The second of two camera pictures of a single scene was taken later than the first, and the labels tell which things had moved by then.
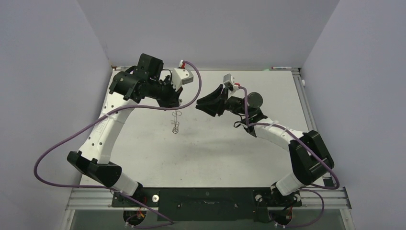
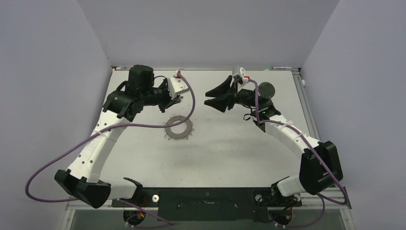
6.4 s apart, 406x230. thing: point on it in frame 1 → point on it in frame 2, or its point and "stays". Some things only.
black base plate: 207,204 stays
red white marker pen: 278,68 stays
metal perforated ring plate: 175,130 → 172,135
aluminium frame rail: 335,196 stays
